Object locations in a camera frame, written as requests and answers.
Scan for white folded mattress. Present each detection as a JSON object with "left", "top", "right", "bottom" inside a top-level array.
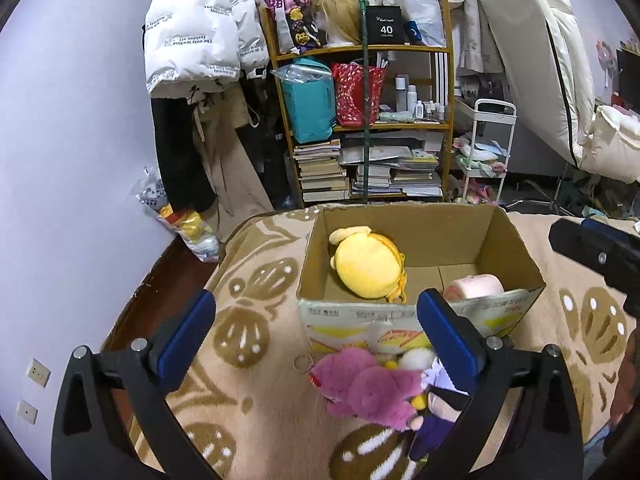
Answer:
[{"left": 475, "top": 0, "right": 601, "bottom": 168}]

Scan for stack of books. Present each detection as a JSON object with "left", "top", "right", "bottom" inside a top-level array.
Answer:
[{"left": 292, "top": 132, "right": 445, "bottom": 204}]

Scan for white plush toy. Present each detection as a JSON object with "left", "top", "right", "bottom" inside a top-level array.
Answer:
[{"left": 397, "top": 349, "right": 437, "bottom": 372}]

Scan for red gift bag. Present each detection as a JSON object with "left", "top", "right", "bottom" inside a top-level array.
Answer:
[{"left": 331, "top": 61, "right": 389, "bottom": 128}]

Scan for wooden shelf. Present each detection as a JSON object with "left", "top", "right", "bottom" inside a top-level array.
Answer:
[{"left": 259, "top": 0, "right": 456, "bottom": 206}]

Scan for cardboard box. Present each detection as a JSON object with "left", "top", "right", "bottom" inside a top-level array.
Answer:
[{"left": 296, "top": 203, "right": 547, "bottom": 361}]

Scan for teal bag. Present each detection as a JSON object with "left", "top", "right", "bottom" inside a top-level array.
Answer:
[{"left": 272, "top": 57, "right": 337, "bottom": 144}]

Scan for black screen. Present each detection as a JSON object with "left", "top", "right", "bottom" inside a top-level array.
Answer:
[{"left": 615, "top": 47, "right": 640, "bottom": 94}]

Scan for white puffer jacket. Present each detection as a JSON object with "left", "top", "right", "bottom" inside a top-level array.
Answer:
[{"left": 144, "top": 0, "right": 269, "bottom": 97}]

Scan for white trolley cart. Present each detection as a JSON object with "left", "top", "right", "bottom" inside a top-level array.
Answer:
[{"left": 452, "top": 98, "right": 518, "bottom": 206}]

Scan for blonde wig head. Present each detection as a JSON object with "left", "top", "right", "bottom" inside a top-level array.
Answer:
[{"left": 311, "top": 0, "right": 365, "bottom": 49}]

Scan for person's right hand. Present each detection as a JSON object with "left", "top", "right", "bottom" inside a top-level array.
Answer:
[{"left": 611, "top": 329, "right": 640, "bottom": 427}]

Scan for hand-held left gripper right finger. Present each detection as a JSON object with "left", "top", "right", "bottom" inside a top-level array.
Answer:
[{"left": 416, "top": 287, "right": 586, "bottom": 480}]

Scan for white pillow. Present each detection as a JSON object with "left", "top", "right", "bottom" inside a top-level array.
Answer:
[{"left": 580, "top": 105, "right": 640, "bottom": 184}]

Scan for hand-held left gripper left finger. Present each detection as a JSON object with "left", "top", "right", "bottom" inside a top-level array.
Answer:
[{"left": 51, "top": 287, "right": 217, "bottom": 480}]

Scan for purple plush doll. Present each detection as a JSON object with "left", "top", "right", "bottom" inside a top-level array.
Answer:
[{"left": 409, "top": 360, "right": 473, "bottom": 462}]

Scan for magenta plush toy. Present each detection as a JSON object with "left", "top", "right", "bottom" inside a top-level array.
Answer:
[{"left": 294, "top": 347, "right": 434, "bottom": 432}]

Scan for black box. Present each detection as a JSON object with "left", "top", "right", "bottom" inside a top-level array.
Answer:
[{"left": 365, "top": 5, "right": 404, "bottom": 47}]

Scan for beige patterned blanket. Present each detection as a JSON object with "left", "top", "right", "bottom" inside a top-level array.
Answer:
[{"left": 125, "top": 205, "right": 640, "bottom": 480}]

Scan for plastic bag of toys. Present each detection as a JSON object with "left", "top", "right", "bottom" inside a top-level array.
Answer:
[{"left": 132, "top": 165, "right": 221, "bottom": 263}]

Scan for cream hanging garment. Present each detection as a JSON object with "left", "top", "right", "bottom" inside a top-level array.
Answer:
[{"left": 420, "top": 0, "right": 511, "bottom": 74}]

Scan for green pole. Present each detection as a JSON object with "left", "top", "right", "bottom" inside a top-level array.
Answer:
[{"left": 360, "top": 0, "right": 376, "bottom": 204}]

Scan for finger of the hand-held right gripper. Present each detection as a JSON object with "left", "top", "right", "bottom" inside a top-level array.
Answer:
[{"left": 548, "top": 216, "right": 640, "bottom": 318}]

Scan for yellow plush toy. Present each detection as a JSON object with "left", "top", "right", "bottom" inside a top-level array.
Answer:
[{"left": 328, "top": 226, "right": 408, "bottom": 305}]

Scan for pink roll cushion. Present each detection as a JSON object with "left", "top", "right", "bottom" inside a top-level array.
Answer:
[{"left": 443, "top": 273, "right": 505, "bottom": 304}]

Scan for group of white bottles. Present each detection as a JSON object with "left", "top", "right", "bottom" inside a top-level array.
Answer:
[{"left": 394, "top": 75, "right": 447, "bottom": 122}]

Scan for black garment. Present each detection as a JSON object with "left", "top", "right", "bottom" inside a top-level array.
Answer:
[{"left": 150, "top": 95, "right": 219, "bottom": 214}]

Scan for patterned packaged items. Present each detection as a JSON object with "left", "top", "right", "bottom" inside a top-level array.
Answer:
[{"left": 263, "top": 0, "right": 321, "bottom": 55}]

